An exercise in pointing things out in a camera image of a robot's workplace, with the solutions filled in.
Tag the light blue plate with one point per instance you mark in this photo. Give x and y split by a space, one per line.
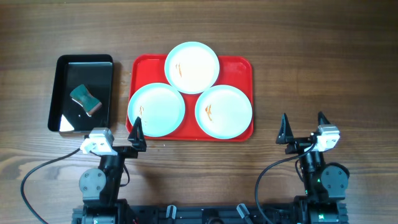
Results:
160 107
192 67
223 112

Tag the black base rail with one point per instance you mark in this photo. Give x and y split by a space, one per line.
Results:
285 213

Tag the red plastic tray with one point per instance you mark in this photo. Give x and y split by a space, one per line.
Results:
234 70

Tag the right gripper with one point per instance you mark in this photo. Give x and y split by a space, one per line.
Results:
303 145

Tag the black rectangular tray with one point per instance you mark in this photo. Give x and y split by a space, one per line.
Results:
95 72

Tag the green scouring sponge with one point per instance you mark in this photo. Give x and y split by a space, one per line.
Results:
85 99

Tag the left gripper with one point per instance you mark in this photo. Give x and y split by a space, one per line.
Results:
121 151

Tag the light blue plate top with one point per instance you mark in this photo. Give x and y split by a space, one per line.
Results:
192 67

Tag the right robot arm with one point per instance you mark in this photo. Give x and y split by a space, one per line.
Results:
324 184

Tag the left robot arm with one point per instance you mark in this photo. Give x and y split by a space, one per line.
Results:
100 186

